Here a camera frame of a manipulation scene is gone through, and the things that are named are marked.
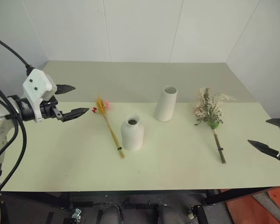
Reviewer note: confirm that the white bottle-shaped vase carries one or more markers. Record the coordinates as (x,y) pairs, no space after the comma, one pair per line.
(132,135)

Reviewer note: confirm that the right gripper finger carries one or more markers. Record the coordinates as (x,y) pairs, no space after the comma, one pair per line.
(278,121)
(263,147)

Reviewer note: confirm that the orange floor panel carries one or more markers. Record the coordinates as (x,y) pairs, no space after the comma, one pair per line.
(254,210)

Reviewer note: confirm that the green and white flower bunch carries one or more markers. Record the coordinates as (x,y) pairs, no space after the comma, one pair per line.
(210,109)

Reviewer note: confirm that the silver metal latch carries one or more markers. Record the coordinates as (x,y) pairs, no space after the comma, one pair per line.
(76,213)

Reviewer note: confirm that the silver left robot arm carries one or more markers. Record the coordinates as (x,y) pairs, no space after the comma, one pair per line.
(1,130)

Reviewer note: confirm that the black metal table frame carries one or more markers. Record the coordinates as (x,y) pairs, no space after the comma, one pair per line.
(235,194)

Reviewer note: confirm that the white tall cylinder vase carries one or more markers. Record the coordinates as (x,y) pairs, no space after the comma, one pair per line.
(166,105)

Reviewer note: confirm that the yellow and pink flower bunch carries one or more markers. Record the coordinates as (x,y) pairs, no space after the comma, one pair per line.
(107,119)

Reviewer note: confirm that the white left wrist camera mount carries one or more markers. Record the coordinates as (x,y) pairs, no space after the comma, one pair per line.
(36,81)

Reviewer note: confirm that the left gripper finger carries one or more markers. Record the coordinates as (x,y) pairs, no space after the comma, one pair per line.
(65,88)
(72,114)

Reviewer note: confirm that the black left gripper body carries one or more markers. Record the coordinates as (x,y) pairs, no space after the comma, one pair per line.
(47,108)

